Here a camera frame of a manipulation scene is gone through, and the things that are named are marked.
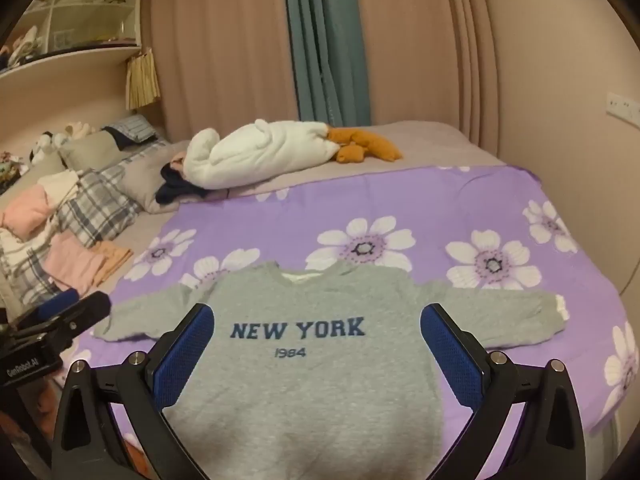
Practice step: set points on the white plush goose toy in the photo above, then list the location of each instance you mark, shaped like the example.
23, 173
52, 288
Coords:
260, 152

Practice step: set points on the teal curtain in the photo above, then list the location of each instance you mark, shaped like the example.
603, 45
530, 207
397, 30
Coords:
325, 35

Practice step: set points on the small plush toys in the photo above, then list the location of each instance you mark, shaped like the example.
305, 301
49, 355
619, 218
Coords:
65, 136

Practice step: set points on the pile of folded clothes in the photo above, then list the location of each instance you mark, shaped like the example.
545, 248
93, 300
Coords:
95, 205

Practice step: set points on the grey pillow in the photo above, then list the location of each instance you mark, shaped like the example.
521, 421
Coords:
90, 151

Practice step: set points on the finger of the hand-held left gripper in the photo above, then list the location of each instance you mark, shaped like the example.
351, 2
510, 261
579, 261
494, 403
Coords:
82, 312
52, 305

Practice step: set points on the pink garment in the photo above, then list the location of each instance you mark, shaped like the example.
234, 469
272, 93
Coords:
25, 212

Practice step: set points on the white wall shelf cabinet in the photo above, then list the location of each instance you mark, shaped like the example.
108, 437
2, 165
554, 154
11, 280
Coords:
75, 20

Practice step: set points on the dark navy cloth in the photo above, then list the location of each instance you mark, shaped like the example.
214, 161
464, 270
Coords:
175, 191

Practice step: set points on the folded pink cloth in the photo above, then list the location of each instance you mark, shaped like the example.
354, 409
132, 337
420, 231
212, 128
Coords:
75, 262

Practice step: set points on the folded tan cloth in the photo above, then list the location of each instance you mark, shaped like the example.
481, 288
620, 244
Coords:
114, 260

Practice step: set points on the grey sweatshirt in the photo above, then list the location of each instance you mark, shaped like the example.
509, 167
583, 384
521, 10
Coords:
310, 390

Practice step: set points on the beige pillow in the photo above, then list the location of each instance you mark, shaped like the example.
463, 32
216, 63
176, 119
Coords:
145, 180

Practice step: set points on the purple floral blanket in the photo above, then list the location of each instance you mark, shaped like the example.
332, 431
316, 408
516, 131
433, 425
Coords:
425, 210

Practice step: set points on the beige bed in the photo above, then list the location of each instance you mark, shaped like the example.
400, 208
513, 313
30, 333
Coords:
430, 145

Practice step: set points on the white wall socket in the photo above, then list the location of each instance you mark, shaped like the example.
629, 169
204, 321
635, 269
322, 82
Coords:
624, 108

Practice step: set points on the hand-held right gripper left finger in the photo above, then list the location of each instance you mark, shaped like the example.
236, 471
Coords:
185, 355

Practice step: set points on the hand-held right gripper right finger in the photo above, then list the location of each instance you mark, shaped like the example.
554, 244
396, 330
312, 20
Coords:
450, 355

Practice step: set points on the beige tasselled fringe cloth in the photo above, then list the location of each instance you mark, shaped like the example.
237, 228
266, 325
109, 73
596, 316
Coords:
142, 80

